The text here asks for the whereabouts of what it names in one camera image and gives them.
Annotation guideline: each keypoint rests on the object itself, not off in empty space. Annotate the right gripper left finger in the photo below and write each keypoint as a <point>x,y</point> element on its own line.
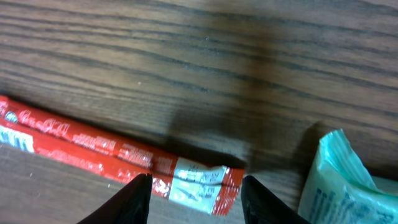
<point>129,206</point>

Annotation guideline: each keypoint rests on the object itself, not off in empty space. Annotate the teal snack packet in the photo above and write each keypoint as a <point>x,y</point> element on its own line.
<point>339,189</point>

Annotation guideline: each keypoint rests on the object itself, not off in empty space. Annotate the red white stick packet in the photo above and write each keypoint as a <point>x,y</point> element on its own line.
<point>209,189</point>

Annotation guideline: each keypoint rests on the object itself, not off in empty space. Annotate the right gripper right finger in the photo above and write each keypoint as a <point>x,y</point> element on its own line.
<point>261,206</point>

